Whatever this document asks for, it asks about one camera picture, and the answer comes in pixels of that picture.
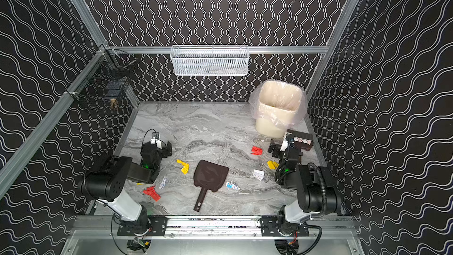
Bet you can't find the brown cartoon-face hand broom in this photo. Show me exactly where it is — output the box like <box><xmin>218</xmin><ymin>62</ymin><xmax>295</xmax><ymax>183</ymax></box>
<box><xmin>288</xmin><ymin>130</ymin><xmax>314</xmax><ymax>151</ymax></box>

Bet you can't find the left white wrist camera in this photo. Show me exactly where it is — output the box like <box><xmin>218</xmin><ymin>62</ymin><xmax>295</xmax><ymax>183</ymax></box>
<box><xmin>151</xmin><ymin>131</ymin><xmax>166</xmax><ymax>149</ymax></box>

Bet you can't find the black wire wall basket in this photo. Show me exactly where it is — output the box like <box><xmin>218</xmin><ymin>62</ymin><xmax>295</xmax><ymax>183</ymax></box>
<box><xmin>71</xmin><ymin>49</ymin><xmax>138</xmax><ymax>116</ymax></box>

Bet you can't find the red paper scrap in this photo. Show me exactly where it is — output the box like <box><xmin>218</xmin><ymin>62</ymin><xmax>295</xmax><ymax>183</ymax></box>
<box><xmin>251</xmin><ymin>146</ymin><xmax>263</xmax><ymax>155</ymax></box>
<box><xmin>143</xmin><ymin>186</ymin><xmax>161</xmax><ymax>202</ymax></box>

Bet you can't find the white printed paper scrap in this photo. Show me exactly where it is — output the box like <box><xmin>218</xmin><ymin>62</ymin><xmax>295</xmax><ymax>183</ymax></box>
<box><xmin>252</xmin><ymin>170</ymin><xmax>265</xmax><ymax>181</ymax></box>

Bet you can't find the blue white wrapper scrap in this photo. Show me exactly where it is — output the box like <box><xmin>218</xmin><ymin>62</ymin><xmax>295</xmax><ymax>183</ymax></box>
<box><xmin>225</xmin><ymin>181</ymin><xmax>240</xmax><ymax>191</ymax></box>

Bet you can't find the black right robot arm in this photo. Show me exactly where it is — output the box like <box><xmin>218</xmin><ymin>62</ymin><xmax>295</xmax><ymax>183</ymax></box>
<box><xmin>268</xmin><ymin>129</ymin><xmax>341</xmax><ymax>225</ymax></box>

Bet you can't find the yellow paper scrap centre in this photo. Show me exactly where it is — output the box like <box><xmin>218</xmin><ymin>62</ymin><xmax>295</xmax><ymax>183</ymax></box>
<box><xmin>176</xmin><ymin>159</ymin><xmax>189</xmax><ymax>175</ymax></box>

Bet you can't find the red paper scrap left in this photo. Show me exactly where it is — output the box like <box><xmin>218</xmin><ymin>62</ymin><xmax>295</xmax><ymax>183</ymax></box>
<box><xmin>143</xmin><ymin>186</ymin><xmax>161</xmax><ymax>202</ymax></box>

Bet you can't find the yellow paper scrap right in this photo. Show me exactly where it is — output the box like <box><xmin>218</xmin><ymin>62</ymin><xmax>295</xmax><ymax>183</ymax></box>
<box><xmin>267</xmin><ymin>161</ymin><xmax>279</xmax><ymax>170</ymax></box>

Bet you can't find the yellow paper scrap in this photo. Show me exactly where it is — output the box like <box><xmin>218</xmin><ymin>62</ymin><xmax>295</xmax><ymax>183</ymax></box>
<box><xmin>176</xmin><ymin>159</ymin><xmax>189</xmax><ymax>175</ymax></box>
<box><xmin>267</xmin><ymin>161</ymin><xmax>279</xmax><ymax>170</ymax></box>

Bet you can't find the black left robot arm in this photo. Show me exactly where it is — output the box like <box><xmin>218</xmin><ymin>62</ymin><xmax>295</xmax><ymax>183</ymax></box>
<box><xmin>78</xmin><ymin>139</ymin><xmax>172</xmax><ymax>234</ymax></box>

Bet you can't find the small brass bell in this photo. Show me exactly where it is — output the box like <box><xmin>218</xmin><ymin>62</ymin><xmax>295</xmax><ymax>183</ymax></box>
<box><xmin>110</xmin><ymin>98</ymin><xmax>119</xmax><ymax>110</ymax></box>

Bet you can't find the red paper scrap right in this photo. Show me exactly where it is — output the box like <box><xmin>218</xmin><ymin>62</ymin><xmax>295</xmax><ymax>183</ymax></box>
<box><xmin>251</xmin><ymin>146</ymin><xmax>263</xmax><ymax>155</ymax></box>

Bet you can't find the clear plastic bin liner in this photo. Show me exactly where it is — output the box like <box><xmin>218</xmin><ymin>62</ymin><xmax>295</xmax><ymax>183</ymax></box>
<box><xmin>248</xmin><ymin>78</ymin><xmax>309</xmax><ymax>139</ymax></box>

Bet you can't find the white wire wall basket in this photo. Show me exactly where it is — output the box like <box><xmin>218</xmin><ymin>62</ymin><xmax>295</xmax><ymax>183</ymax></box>
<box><xmin>170</xmin><ymin>45</ymin><xmax>250</xmax><ymax>76</ymax></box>

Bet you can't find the brown plastic dustpan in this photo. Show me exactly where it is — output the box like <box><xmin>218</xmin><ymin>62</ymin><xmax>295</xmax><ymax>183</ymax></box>
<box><xmin>193</xmin><ymin>159</ymin><xmax>230</xmax><ymax>212</ymax></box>

